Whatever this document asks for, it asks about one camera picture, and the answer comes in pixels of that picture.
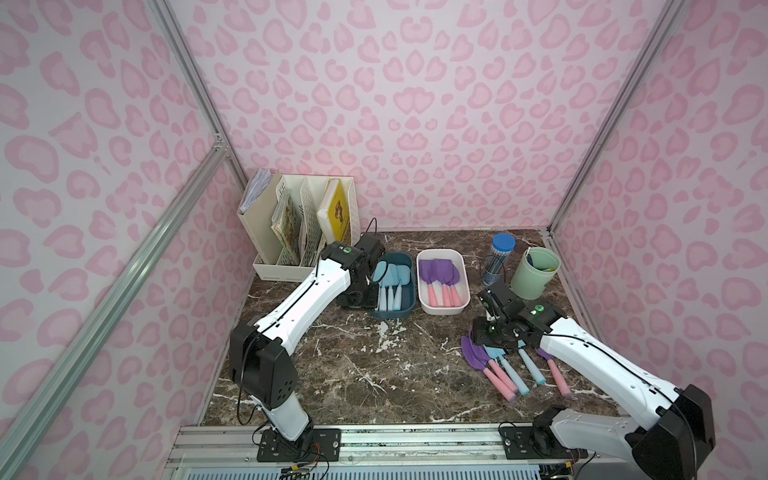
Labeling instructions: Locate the teal round shovel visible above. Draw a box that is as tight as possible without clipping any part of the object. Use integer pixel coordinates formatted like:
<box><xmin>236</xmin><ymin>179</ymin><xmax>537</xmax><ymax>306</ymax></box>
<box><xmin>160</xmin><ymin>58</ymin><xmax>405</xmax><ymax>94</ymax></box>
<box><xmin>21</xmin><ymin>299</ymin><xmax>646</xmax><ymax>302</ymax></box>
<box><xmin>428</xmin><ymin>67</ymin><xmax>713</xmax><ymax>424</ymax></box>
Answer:
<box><xmin>380</xmin><ymin>263</ymin><xmax>400</xmax><ymax>311</ymax></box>

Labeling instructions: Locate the dark teal storage box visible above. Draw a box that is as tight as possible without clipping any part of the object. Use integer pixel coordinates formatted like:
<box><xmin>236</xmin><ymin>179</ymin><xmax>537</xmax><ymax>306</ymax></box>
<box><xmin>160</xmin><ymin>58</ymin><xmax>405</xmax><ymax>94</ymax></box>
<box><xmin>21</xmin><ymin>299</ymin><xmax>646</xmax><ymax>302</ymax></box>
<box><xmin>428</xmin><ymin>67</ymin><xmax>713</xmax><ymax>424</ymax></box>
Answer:
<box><xmin>364</xmin><ymin>252</ymin><xmax>418</xmax><ymax>320</ymax></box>

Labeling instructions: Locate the teal heart shovel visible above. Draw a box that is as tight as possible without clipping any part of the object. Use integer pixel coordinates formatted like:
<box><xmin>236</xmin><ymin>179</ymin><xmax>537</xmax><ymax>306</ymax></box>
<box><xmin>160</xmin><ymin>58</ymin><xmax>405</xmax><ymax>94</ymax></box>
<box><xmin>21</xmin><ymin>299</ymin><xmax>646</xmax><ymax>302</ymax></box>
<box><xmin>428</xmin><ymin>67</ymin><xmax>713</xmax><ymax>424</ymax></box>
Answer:
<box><xmin>391</xmin><ymin>265</ymin><xmax>411</xmax><ymax>311</ymax></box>

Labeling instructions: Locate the purple square shovel pink handle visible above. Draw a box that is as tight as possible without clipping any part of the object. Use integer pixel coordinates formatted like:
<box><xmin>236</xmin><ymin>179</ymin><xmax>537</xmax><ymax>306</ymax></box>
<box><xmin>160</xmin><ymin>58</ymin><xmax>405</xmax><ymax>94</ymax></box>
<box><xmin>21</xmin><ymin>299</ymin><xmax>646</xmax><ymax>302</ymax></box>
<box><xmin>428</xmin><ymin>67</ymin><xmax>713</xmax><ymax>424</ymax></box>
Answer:
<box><xmin>418</xmin><ymin>259</ymin><xmax>440</xmax><ymax>307</ymax></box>

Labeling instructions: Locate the white storage box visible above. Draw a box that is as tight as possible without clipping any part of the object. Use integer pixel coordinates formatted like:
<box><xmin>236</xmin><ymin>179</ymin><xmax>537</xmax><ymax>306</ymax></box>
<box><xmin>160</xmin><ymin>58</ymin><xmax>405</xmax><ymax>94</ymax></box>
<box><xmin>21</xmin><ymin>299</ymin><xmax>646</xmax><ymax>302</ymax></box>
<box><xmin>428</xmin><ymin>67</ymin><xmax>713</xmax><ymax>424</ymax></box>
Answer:
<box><xmin>416</xmin><ymin>249</ymin><xmax>471</xmax><ymax>316</ymax></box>

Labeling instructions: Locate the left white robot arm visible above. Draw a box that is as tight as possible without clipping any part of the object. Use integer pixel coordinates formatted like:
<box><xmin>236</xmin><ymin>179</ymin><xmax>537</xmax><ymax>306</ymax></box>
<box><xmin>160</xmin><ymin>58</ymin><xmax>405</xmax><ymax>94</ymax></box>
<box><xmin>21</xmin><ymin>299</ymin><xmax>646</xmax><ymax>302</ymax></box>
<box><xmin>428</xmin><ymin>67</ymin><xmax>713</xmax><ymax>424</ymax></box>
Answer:
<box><xmin>229</xmin><ymin>233</ymin><xmax>385</xmax><ymax>449</ymax></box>

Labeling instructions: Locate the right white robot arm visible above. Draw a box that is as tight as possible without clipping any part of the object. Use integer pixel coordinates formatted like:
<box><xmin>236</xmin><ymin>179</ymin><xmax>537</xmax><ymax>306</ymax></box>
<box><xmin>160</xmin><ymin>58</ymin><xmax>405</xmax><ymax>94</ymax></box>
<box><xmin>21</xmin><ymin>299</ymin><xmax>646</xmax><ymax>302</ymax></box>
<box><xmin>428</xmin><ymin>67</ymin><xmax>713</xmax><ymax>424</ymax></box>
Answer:
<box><xmin>471</xmin><ymin>282</ymin><xmax>716</xmax><ymax>479</ymax></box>

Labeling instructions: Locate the teal pointed shovel far right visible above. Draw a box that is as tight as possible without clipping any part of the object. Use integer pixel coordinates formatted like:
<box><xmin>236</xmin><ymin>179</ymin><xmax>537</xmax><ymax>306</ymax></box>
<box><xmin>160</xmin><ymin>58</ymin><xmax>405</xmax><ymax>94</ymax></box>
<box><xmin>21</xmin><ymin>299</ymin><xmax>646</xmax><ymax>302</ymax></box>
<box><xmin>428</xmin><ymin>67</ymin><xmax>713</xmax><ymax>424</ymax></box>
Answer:
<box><xmin>517</xmin><ymin>340</ymin><xmax>546</xmax><ymax>385</ymax></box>

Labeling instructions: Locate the green cup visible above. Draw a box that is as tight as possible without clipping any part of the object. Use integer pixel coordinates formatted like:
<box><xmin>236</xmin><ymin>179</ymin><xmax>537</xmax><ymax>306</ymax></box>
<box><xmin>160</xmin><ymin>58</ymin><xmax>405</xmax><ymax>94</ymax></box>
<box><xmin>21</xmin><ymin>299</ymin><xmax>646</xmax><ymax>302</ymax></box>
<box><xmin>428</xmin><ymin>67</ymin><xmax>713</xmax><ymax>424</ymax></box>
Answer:
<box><xmin>510</xmin><ymin>247</ymin><xmax>561</xmax><ymax>300</ymax></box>

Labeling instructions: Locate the blue lid pen tube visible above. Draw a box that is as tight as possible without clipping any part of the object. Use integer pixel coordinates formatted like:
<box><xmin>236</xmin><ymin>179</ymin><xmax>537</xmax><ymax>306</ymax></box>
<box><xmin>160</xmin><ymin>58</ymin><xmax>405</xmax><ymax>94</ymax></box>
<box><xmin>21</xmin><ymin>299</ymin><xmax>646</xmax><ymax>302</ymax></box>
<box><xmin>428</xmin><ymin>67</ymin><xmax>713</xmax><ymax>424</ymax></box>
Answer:
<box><xmin>482</xmin><ymin>233</ymin><xmax>516</xmax><ymax>286</ymax></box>

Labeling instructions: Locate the purple shovel far right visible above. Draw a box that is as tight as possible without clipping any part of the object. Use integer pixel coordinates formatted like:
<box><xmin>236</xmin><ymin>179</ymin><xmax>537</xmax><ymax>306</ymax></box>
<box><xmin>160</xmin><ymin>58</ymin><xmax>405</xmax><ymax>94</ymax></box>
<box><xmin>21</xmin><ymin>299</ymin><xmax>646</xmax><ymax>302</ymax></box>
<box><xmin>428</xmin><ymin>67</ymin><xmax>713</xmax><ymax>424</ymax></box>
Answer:
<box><xmin>536</xmin><ymin>348</ymin><xmax>572</xmax><ymax>398</ymax></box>

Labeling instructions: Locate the yellow book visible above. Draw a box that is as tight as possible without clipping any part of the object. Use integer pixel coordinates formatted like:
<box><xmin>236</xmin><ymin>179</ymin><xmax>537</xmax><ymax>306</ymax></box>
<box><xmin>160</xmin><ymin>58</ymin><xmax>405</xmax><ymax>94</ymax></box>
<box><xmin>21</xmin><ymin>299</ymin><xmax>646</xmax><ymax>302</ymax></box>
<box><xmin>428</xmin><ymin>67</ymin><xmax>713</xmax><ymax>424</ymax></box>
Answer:
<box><xmin>316</xmin><ymin>178</ymin><xmax>350</xmax><ymax>245</ymax></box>

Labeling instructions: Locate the white file organizer rack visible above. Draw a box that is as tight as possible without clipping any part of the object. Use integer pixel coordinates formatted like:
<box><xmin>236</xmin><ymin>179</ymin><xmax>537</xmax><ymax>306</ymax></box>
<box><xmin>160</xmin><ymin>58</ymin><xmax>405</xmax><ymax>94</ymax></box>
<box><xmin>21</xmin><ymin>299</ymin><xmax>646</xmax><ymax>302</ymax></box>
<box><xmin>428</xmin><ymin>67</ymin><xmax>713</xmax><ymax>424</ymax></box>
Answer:
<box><xmin>253</xmin><ymin>173</ymin><xmax>361</xmax><ymax>282</ymax></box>

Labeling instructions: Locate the illustrated picture book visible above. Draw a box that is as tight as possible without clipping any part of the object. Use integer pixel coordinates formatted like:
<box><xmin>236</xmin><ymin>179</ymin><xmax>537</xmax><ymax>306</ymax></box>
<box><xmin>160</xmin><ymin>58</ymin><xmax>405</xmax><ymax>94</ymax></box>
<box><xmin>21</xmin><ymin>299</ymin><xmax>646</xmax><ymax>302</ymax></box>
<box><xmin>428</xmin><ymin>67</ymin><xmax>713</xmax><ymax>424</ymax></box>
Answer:
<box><xmin>271</xmin><ymin>192</ymin><xmax>301</xmax><ymax>266</ymax></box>

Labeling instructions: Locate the beige folder with papers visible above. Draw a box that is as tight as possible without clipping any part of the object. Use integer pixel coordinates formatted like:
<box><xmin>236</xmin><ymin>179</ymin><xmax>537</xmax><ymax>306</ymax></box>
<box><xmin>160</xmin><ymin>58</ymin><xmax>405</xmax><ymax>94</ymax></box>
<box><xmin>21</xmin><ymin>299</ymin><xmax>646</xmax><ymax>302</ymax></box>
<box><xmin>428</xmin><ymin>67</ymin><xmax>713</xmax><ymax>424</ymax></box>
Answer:
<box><xmin>237</xmin><ymin>169</ymin><xmax>282</xmax><ymax>265</ymax></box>

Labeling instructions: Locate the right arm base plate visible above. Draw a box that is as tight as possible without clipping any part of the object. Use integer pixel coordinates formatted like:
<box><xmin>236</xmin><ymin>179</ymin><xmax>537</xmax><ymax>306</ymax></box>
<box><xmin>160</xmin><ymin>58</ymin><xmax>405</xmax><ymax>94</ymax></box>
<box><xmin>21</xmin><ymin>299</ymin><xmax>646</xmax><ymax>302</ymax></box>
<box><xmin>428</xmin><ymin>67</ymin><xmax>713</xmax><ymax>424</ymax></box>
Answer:
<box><xmin>498</xmin><ymin>423</ymin><xmax>590</xmax><ymax>462</ymax></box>

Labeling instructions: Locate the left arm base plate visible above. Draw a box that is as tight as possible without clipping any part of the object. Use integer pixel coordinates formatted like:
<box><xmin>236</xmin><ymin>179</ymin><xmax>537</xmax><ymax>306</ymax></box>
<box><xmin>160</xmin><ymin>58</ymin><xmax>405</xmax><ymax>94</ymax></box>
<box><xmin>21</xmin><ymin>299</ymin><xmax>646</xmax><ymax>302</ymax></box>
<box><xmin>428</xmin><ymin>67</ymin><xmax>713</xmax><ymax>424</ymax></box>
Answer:
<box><xmin>255</xmin><ymin>428</ymin><xmax>342</xmax><ymax>463</ymax></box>

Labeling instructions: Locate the aluminium front rail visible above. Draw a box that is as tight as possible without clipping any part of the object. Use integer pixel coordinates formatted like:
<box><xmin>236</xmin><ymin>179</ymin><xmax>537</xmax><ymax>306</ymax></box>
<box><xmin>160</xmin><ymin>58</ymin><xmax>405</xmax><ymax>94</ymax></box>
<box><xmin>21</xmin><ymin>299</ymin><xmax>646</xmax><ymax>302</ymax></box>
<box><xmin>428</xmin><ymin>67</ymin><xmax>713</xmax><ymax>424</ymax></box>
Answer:
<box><xmin>161</xmin><ymin>419</ymin><xmax>685</xmax><ymax>480</ymax></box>

